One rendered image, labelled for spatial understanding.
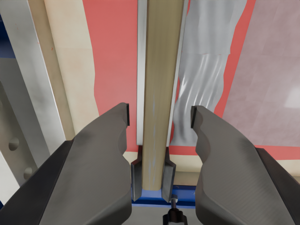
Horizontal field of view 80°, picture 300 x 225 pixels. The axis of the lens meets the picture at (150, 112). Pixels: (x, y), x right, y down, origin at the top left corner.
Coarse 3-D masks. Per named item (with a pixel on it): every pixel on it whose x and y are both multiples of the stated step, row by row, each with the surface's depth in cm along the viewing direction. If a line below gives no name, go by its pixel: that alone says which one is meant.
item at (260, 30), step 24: (96, 0) 23; (120, 0) 23; (264, 0) 23; (288, 0) 23; (96, 24) 25; (120, 24) 25; (240, 24) 24; (264, 24) 24; (288, 24) 24; (96, 48) 26; (120, 48) 26; (240, 48) 26; (264, 48) 26; (288, 48) 26
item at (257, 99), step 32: (96, 64) 28; (128, 64) 27; (256, 64) 27; (288, 64) 27; (96, 96) 30; (128, 96) 30; (224, 96) 30; (256, 96) 30; (288, 96) 30; (128, 128) 34; (256, 128) 33; (288, 128) 33
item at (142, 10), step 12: (144, 0) 20; (144, 12) 20; (144, 24) 21; (144, 36) 22; (180, 36) 22; (144, 48) 22; (180, 48) 22; (144, 60) 23; (180, 60) 23; (144, 72) 24; (144, 84) 25; (168, 132) 29; (168, 144) 30
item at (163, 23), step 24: (168, 0) 14; (168, 24) 15; (168, 48) 16; (168, 72) 17; (144, 96) 19; (168, 96) 19; (144, 120) 20; (168, 120) 20; (144, 144) 22; (144, 168) 24
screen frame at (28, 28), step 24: (0, 0) 20; (24, 0) 20; (24, 24) 22; (48, 24) 25; (24, 48) 23; (48, 48) 25; (24, 72) 25; (48, 72) 25; (48, 96) 27; (48, 120) 29; (48, 144) 32
